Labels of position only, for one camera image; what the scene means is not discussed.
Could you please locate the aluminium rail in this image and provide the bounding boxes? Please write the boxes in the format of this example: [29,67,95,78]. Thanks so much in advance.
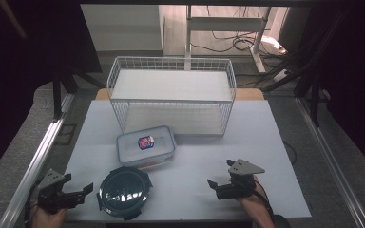
[296,97,365,228]
[0,93,76,228]

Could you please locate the clear rectangular food container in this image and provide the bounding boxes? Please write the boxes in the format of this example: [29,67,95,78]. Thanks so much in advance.
[116,124,178,169]

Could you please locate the black metal stand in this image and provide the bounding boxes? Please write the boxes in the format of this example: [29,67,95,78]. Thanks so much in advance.
[261,9,355,128]
[50,61,107,124]

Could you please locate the white metal desk frame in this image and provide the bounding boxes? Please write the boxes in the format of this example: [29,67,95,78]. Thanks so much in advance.
[184,4,273,74]

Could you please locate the white wire shelf rack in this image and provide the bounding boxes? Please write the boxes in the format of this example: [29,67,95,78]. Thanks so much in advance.
[106,56,238,138]

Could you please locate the thin black cable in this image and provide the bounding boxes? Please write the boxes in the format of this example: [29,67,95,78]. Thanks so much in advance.
[282,141,298,166]

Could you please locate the white power strip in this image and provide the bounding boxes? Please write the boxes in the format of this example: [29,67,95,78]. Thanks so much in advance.
[260,35,289,55]

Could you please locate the round container with teal lid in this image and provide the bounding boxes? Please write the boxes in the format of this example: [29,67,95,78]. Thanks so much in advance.
[96,165,154,221]

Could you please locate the dark curtain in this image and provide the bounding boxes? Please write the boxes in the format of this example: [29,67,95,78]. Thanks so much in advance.
[0,0,103,186]
[298,0,365,183]

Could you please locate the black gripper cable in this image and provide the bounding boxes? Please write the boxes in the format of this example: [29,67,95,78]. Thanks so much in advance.
[252,180,293,228]

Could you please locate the person's left hand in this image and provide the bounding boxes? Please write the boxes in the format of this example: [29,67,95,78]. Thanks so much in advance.
[31,205,68,228]

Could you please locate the person's right hand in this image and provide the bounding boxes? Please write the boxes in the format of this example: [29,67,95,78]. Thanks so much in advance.
[234,175,269,211]

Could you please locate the wooden board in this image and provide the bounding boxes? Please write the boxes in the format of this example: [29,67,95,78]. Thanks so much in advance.
[94,87,266,102]

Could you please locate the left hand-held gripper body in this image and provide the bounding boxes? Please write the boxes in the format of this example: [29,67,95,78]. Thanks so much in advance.
[37,168,86,214]

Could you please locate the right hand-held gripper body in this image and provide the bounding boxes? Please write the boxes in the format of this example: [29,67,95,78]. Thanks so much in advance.
[217,158,266,201]

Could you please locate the white cabinet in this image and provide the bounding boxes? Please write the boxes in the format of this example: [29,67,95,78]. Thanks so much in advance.
[80,4,165,58]

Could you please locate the black floor cables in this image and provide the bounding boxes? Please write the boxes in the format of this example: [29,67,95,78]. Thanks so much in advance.
[190,6,289,61]

